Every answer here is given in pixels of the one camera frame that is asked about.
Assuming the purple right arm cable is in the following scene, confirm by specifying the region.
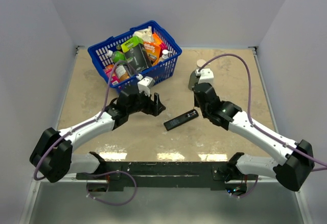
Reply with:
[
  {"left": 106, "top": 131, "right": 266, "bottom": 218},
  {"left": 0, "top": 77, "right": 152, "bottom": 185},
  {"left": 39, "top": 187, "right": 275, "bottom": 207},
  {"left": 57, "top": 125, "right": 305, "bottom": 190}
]
[{"left": 198, "top": 53, "right": 327, "bottom": 172}]

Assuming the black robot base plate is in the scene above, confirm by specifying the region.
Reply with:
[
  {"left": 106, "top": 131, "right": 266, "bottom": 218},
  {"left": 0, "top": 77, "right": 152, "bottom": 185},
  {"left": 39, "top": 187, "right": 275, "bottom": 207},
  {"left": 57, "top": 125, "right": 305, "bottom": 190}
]
[{"left": 77, "top": 162, "right": 257, "bottom": 191}]

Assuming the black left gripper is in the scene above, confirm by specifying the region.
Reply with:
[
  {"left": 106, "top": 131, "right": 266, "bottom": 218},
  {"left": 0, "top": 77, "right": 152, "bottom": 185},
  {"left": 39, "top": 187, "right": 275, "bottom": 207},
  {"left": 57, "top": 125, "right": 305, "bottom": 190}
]
[{"left": 127, "top": 87, "right": 166, "bottom": 117}]

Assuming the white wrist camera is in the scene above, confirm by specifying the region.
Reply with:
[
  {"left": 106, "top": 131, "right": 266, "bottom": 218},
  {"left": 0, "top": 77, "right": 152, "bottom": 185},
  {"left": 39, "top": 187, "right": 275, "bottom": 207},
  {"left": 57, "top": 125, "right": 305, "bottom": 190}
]
[
  {"left": 195, "top": 68, "right": 214, "bottom": 85},
  {"left": 136, "top": 74, "right": 155, "bottom": 97}
]

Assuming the black green razor box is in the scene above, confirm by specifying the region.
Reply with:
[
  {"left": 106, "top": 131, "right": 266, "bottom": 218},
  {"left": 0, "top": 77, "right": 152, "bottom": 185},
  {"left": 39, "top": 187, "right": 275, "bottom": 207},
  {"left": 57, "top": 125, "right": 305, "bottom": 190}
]
[{"left": 121, "top": 36, "right": 152, "bottom": 73}]

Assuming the pink snack packet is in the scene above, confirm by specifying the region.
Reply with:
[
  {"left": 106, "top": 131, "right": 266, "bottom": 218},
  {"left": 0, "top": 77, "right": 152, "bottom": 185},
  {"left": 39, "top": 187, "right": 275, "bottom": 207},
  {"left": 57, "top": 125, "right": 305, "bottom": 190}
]
[{"left": 104, "top": 64, "right": 120, "bottom": 85}]

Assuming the green round bottle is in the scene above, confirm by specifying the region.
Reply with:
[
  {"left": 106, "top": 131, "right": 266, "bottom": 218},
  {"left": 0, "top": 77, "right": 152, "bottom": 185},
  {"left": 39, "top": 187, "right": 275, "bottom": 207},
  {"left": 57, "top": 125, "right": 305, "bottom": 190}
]
[{"left": 105, "top": 50, "right": 127, "bottom": 64}]

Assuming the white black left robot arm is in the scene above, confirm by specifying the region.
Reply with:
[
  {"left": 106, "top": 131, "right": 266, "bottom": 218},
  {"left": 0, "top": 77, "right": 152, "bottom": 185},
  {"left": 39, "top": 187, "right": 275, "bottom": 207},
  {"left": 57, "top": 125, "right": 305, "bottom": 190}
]
[{"left": 29, "top": 86, "right": 166, "bottom": 183}]

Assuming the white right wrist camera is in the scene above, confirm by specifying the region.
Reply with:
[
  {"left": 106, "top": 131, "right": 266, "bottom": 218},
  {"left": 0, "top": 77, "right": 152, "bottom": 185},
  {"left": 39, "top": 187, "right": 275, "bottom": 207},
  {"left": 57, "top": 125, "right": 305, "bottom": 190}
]
[{"left": 195, "top": 68, "right": 214, "bottom": 85}]

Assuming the grey soap pump bottle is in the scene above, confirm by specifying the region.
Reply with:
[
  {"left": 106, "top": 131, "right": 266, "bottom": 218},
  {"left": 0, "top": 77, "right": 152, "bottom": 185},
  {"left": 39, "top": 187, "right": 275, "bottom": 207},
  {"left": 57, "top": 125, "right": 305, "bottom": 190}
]
[{"left": 188, "top": 59, "right": 206, "bottom": 91}]

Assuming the blue plastic shopping basket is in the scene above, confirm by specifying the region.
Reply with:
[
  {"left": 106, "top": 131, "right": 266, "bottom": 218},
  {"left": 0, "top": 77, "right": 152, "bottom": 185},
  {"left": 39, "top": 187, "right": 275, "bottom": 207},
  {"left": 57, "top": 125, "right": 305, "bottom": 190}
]
[{"left": 87, "top": 20, "right": 183, "bottom": 94}]

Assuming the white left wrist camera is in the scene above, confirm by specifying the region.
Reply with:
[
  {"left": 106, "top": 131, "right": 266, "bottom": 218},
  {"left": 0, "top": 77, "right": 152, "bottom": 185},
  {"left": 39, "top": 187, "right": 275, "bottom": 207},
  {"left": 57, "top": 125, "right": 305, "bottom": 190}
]
[{"left": 136, "top": 74, "right": 155, "bottom": 97}]

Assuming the black remote control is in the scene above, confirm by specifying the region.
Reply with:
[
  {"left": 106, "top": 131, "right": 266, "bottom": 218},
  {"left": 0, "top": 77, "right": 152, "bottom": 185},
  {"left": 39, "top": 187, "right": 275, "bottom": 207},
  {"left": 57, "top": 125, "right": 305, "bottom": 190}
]
[{"left": 163, "top": 109, "right": 199, "bottom": 131}]

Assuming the orange labelled jar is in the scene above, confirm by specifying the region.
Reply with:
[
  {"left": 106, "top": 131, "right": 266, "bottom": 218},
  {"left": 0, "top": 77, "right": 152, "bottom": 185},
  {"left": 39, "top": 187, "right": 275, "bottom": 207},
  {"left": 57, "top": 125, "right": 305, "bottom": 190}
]
[{"left": 115, "top": 65, "right": 130, "bottom": 82}]

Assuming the white pump bottle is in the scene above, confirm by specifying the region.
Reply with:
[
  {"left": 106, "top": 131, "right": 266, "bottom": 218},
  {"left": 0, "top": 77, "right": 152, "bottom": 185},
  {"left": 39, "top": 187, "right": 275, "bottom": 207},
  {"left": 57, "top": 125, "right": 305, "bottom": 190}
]
[{"left": 158, "top": 49, "right": 172, "bottom": 63}]

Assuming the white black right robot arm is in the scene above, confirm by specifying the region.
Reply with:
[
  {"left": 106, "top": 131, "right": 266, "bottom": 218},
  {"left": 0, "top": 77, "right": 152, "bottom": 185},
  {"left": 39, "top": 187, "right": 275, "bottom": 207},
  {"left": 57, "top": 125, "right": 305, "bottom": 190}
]
[{"left": 193, "top": 83, "right": 315, "bottom": 192}]

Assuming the orange razor blade box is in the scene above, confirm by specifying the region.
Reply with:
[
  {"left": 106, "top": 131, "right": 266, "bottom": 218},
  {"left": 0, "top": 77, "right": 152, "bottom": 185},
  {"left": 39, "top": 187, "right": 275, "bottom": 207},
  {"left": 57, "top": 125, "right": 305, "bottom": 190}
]
[{"left": 144, "top": 42, "right": 161, "bottom": 66}]

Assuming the beige crumpled bag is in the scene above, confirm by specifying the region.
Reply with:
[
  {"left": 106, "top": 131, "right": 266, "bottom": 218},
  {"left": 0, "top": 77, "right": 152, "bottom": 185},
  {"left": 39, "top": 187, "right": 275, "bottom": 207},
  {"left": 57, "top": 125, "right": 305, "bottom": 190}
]
[{"left": 132, "top": 26, "right": 154, "bottom": 42}]

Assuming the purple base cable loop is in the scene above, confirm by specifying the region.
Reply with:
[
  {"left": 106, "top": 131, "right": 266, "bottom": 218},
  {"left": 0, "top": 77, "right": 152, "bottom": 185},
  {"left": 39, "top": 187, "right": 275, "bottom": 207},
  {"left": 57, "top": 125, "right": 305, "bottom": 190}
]
[{"left": 86, "top": 172, "right": 138, "bottom": 207}]

